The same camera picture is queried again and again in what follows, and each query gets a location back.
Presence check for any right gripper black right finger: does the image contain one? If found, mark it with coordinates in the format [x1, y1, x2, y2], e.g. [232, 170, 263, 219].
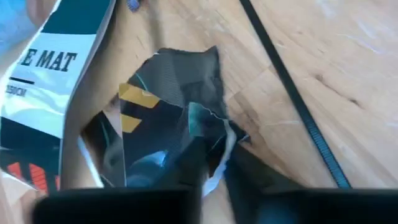
[222, 146, 398, 224]

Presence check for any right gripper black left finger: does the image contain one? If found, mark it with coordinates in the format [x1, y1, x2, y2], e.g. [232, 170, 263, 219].
[30, 136, 215, 224]

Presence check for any red black mat packaging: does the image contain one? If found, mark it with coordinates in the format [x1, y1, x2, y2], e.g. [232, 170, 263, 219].
[0, 0, 118, 197]

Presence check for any crumpled blue plastic bag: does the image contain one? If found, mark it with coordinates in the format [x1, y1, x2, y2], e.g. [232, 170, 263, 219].
[0, 0, 40, 55]

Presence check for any thin black zip tie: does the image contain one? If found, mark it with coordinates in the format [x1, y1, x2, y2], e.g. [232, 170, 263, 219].
[238, 0, 353, 190]

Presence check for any torn dark packaging piece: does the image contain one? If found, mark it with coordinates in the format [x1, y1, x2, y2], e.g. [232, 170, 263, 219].
[79, 45, 251, 197]

